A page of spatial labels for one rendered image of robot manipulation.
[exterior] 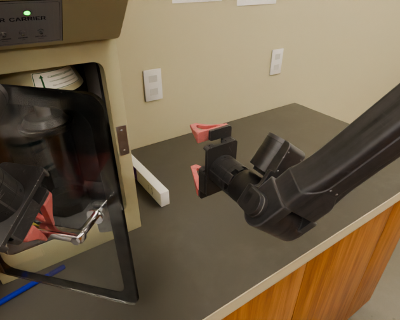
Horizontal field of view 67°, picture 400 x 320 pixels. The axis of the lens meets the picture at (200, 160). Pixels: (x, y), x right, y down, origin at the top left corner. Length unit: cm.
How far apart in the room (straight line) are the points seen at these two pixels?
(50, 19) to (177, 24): 70
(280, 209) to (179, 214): 50
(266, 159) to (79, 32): 35
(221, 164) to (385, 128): 26
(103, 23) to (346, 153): 40
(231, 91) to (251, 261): 83
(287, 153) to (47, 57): 42
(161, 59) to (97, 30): 62
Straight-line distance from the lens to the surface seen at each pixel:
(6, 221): 40
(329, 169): 38
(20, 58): 58
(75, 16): 52
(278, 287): 88
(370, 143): 37
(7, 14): 50
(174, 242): 78
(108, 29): 56
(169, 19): 115
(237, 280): 71
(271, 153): 47
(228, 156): 53
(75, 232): 45
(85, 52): 60
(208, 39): 124
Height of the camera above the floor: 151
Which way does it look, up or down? 32 degrees down
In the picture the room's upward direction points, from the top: straight up
